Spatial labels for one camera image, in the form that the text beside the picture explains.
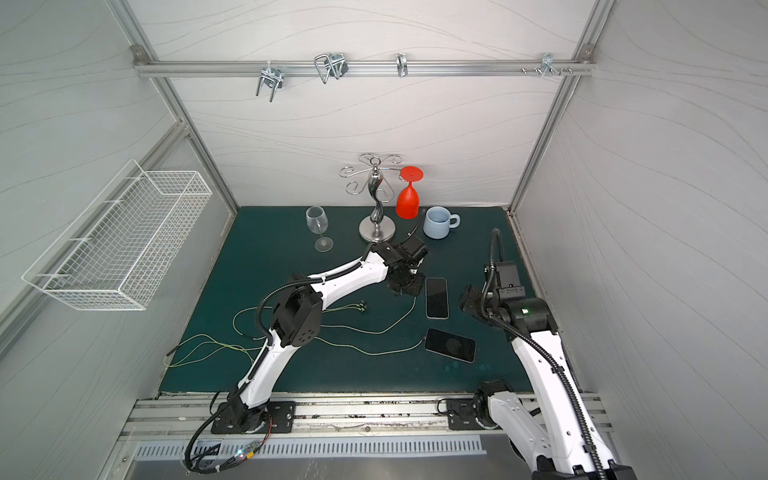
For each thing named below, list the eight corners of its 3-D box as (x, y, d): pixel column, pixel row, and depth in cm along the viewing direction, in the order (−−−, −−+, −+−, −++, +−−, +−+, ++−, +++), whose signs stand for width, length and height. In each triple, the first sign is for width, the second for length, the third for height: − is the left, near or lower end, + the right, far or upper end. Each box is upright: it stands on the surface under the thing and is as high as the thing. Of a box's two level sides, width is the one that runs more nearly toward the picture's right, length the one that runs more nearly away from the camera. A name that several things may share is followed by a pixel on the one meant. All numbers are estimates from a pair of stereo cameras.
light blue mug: (417, 232, 115) (419, 218, 109) (430, 216, 121) (432, 202, 115) (445, 246, 111) (448, 232, 105) (457, 228, 117) (461, 214, 111)
